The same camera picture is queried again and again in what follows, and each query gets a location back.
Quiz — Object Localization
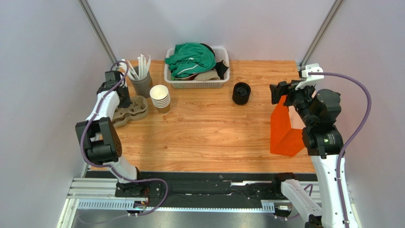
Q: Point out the orange paper bag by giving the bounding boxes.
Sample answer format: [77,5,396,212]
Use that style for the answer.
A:
[270,95,305,157]

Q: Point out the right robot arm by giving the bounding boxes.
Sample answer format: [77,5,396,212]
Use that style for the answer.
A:
[270,80,358,228]

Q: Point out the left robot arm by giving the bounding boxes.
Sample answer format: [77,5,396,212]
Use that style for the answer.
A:
[75,70,147,197]

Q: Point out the grey pulp carrier stack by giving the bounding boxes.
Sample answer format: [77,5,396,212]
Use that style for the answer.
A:
[112,95,149,128]

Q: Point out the grey straw holder cup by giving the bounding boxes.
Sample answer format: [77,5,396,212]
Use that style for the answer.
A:
[128,69,154,98]

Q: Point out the stack of paper cups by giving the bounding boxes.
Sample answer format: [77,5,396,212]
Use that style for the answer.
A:
[150,85,171,114]

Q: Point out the stack of black lids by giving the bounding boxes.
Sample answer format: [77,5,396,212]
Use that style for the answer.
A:
[232,82,251,105]

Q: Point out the white wrapped straws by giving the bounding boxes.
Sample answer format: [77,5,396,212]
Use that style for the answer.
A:
[119,54,152,81]

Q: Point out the black cloth in basket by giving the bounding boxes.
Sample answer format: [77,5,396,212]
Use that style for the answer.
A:
[200,43,229,80]

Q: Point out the white plastic basket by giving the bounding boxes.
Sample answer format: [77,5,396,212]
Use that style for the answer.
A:
[164,46,231,89]

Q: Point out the beige cloth in basket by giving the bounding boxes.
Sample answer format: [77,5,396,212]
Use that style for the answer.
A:
[193,70,221,81]

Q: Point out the green garment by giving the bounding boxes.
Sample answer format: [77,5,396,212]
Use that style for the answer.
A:
[165,42,216,79]

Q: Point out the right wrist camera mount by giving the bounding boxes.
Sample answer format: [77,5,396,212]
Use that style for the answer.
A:
[295,63,324,90]

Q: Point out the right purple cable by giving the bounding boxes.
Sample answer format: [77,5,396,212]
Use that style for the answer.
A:
[273,72,372,228]

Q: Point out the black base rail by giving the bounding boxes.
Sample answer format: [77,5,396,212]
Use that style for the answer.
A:
[67,171,336,212]

